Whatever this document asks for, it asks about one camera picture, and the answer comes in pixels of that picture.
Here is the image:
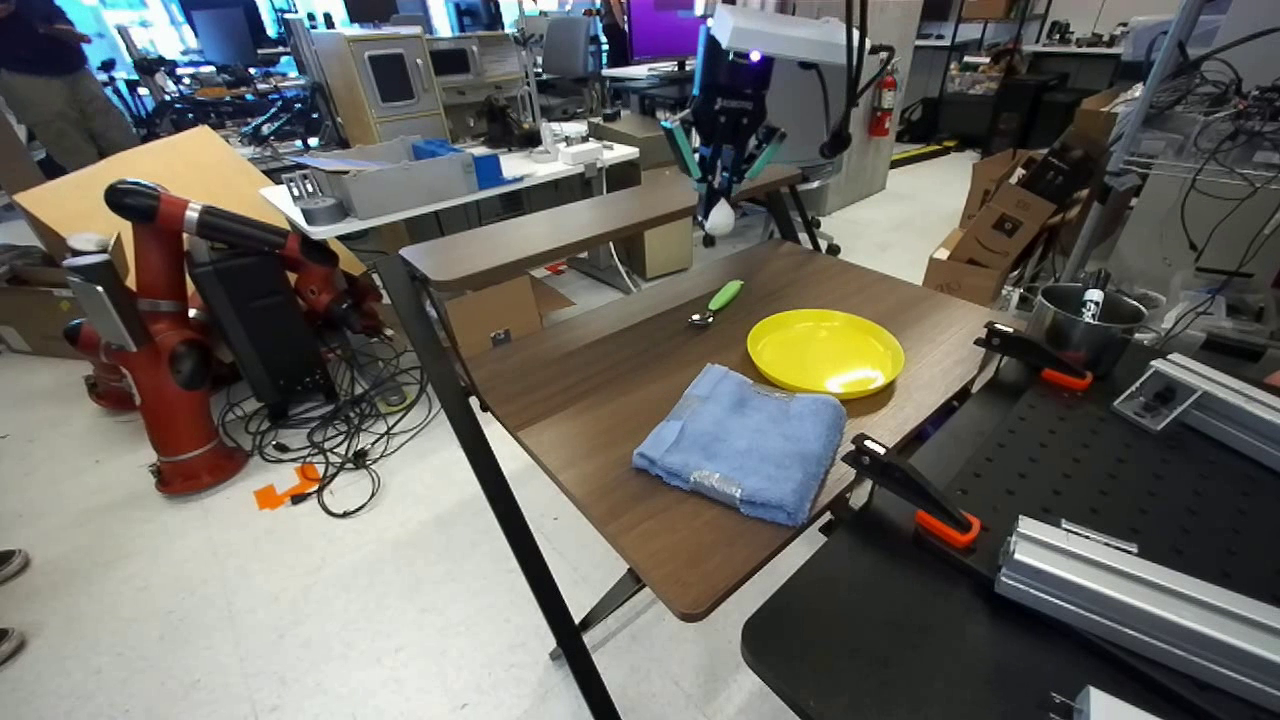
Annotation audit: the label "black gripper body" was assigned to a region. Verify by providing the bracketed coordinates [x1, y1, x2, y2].
[691, 91, 780, 178]

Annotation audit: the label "white and black egg-shaped object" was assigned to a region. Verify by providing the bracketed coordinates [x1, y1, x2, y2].
[698, 196, 739, 245]

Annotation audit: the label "small wooden box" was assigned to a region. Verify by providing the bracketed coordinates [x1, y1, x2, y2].
[637, 214, 698, 284]

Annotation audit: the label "grey pillar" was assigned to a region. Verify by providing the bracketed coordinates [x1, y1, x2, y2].
[765, 0, 926, 219]

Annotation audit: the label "red fire extinguisher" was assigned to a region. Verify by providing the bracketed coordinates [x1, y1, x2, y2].
[863, 67, 900, 145]

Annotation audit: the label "white desk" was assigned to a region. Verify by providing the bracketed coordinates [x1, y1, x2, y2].
[254, 138, 645, 250]

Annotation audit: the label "brown wooden raised shelf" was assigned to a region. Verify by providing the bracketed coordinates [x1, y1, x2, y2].
[396, 166, 807, 291]

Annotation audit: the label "blue plastic box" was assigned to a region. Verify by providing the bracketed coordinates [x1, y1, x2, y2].
[466, 150, 511, 191]

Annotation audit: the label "yellow plastic plate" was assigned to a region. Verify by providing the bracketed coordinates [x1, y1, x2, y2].
[745, 303, 909, 406]

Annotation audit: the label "beige machine with dark screen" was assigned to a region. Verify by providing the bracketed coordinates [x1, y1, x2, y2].
[289, 21, 461, 153]
[422, 28, 539, 153]

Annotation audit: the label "stacked brown cardboard boxes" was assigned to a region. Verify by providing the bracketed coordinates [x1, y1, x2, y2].
[920, 87, 1131, 310]

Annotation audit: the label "cardboard box with black mark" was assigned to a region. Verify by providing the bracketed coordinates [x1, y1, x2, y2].
[436, 270, 547, 360]

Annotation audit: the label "grey rectangular box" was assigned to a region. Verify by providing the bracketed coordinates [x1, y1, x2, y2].
[335, 145, 482, 223]

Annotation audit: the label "blue folded towel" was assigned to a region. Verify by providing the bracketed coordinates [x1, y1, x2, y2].
[627, 360, 851, 533]

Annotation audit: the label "black clamp with orange grip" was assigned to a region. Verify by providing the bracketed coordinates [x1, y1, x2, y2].
[839, 432, 989, 555]
[970, 316, 1098, 399]

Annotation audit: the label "black perforated mounting board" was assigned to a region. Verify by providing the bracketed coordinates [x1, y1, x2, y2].
[736, 348, 1280, 720]

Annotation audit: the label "large tan cardboard panel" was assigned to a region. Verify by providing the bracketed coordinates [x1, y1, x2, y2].
[9, 125, 370, 291]

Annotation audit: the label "standing person in khaki trousers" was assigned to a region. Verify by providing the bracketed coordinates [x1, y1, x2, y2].
[0, 0, 141, 178]

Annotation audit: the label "green-handled metal spoon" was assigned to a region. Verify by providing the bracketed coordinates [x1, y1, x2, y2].
[685, 277, 748, 333]

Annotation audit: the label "metal pot with wire handles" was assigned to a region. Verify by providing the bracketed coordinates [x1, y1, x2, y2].
[1014, 281, 1168, 379]

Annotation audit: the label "black metal table frame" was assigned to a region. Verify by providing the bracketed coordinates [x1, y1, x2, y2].
[355, 242, 650, 720]

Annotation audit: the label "tangle of black floor cables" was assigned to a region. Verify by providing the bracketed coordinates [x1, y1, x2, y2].
[214, 327, 446, 524]

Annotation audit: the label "aluminium extrusion rail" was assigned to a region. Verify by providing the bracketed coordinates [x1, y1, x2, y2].
[990, 512, 1280, 715]
[1106, 348, 1280, 481]

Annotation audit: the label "red and black pedestal robot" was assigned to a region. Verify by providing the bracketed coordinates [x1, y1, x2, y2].
[59, 178, 391, 502]

